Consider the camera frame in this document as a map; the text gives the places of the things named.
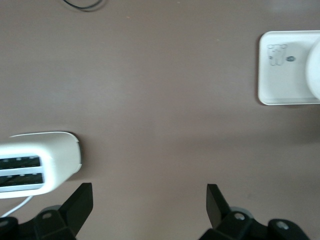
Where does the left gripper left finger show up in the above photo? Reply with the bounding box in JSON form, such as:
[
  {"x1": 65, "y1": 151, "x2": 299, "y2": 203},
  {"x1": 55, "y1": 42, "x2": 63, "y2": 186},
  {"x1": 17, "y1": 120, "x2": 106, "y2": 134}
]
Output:
[{"x1": 18, "y1": 182, "x2": 94, "y2": 240}]

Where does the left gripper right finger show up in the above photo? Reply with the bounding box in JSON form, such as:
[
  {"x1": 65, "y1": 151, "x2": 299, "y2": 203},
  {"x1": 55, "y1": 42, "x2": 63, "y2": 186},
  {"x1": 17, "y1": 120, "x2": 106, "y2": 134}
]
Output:
[{"x1": 199, "y1": 184, "x2": 270, "y2": 240}]

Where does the round cream plate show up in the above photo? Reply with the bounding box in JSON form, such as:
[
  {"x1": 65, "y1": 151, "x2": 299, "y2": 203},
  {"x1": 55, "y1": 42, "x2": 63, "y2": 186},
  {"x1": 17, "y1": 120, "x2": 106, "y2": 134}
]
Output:
[{"x1": 304, "y1": 36, "x2": 320, "y2": 101}]

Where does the cream rabbit print tray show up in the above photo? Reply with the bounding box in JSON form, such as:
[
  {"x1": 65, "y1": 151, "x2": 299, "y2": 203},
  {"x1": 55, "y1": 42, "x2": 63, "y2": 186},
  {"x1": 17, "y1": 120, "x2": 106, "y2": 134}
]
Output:
[{"x1": 257, "y1": 30, "x2": 320, "y2": 106}]

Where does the cream two-slot toaster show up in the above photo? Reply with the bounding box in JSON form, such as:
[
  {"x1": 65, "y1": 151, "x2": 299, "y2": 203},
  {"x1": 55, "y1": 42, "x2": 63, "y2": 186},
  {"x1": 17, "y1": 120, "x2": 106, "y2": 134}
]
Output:
[{"x1": 0, "y1": 131, "x2": 83, "y2": 200}]

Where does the brown table cover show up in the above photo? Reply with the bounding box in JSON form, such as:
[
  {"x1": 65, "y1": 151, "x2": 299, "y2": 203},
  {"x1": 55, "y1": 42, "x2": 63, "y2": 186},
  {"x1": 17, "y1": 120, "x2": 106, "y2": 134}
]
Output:
[{"x1": 0, "y1": 0, "x2": 320, "y2": 240}]

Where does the white toaster power cable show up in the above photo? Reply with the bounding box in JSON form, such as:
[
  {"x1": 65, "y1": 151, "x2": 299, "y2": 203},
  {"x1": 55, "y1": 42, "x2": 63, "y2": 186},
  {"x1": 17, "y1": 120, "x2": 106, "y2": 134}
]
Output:
[{"x1": 0, "y1": 195, "x2": 35, "y2": 219}]

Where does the thin black looped cable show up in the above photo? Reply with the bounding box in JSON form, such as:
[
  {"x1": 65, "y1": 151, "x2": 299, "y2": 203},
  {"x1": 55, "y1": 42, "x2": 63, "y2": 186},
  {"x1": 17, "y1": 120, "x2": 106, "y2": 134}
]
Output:
[{"x1": 59, "y1": 0, "x2": 103, "y2": 12}]

